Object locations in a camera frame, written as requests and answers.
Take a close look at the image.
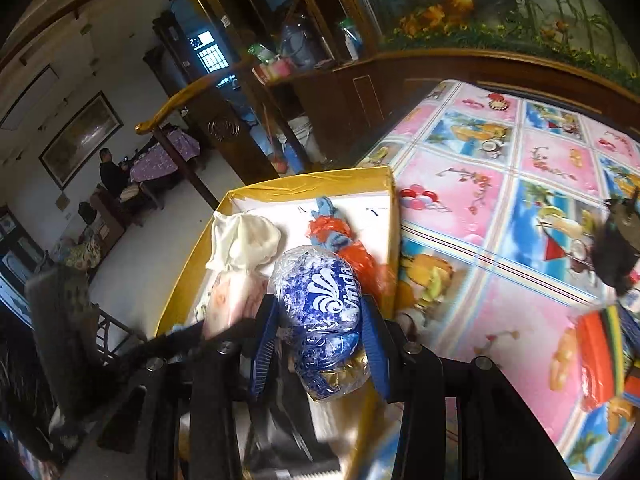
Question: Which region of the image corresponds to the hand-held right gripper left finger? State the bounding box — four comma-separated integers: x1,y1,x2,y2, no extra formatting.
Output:
65,293,282,480

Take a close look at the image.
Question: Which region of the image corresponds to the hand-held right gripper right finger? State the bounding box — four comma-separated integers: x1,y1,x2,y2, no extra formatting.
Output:
359,294,576,480

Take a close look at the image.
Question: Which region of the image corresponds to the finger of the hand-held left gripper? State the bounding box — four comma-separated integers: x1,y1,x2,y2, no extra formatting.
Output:
117,327,206,362

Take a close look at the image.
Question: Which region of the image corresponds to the pink tissue pack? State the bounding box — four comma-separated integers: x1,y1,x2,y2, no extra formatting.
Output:
196,266,272,342

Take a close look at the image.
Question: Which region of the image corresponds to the blue patterned plastic bag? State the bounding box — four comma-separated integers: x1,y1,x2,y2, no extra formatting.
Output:
269,245,374,402

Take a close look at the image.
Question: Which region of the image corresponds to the orange plastic bag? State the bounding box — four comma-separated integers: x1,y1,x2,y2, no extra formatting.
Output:
306,214,399,307

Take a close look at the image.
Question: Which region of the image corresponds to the white cloth bundle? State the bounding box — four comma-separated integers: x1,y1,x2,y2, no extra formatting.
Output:
204,210,284,274

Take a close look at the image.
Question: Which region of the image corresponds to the blue microfiber cloth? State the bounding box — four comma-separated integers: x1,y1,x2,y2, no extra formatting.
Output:
311,197,353,261

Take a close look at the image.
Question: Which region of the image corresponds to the yellow cardboard box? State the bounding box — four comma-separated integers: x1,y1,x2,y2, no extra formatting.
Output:
154,165,402,480

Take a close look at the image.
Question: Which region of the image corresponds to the black foil packet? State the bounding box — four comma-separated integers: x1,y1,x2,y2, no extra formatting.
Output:
244,374,343,480

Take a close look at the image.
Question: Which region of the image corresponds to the printed plastic tablecloth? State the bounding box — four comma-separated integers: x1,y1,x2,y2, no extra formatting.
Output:
345,78,640,480

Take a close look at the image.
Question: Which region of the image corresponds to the table with purple cloth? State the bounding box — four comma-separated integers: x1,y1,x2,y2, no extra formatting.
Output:
129,127,202,192

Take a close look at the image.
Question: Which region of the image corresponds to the framed landscape picture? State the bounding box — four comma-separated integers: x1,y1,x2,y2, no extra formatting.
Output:
38,91,124,192

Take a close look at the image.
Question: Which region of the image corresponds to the colourful sponge pack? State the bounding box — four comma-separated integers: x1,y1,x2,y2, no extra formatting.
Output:
574,304,640,412

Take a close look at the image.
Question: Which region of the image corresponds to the wooden chair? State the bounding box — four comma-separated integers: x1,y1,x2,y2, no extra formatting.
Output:
136,72,306,213

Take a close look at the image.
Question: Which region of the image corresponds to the white air conditioner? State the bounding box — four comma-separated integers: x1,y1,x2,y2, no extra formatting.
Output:
0,64,60,132

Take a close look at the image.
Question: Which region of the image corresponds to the black cylindrical motor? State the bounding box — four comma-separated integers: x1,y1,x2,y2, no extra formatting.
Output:
594,197,640,297

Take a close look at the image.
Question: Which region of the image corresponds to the pink round container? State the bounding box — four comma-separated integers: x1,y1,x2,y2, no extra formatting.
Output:
254,57,294,84

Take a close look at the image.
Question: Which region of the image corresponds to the blue water jug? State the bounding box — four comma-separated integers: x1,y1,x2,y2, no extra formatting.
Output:
279,14,322,69

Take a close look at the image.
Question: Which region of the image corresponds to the white plastic bottle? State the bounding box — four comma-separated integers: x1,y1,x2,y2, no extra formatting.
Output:
339,18,364,62

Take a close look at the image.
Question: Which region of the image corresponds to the dark wooden cabinet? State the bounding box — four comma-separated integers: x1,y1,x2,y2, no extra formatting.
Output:
144,0,386,181

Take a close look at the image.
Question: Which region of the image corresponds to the flower landscape wall mural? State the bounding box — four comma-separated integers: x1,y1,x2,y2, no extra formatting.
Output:
344,0,640,92

